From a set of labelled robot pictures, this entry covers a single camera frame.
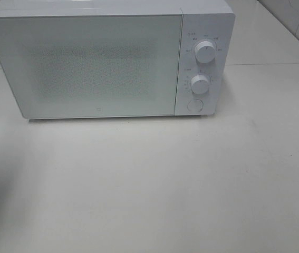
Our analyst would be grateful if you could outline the round white door button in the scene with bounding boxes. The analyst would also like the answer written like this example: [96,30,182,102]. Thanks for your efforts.
[187,99,204,113]

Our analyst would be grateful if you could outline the white microwave knob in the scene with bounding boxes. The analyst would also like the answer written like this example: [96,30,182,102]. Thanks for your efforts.
[195,40,216,64]
[190,75,210,95]

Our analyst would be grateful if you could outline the white microwave door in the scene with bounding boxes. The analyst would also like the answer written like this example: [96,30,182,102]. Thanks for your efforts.
[0,15,182,119]

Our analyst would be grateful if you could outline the white microwave oven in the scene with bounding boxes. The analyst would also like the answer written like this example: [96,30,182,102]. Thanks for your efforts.
[0,1,235,118]

